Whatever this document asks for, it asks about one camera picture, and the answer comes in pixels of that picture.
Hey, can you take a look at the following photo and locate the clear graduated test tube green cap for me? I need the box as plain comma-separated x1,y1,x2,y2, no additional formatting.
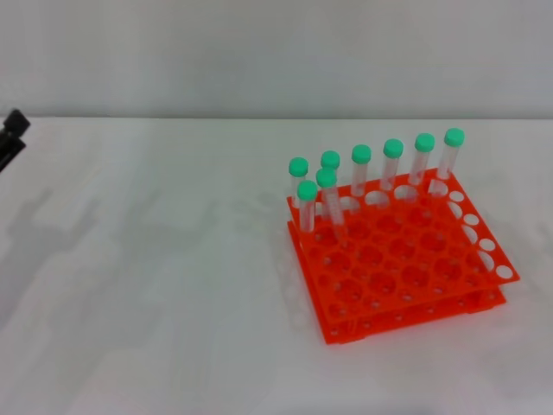
315,167,350,250

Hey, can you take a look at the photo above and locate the orange plastic test tube rack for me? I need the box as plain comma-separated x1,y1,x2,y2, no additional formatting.
286,168,522,346

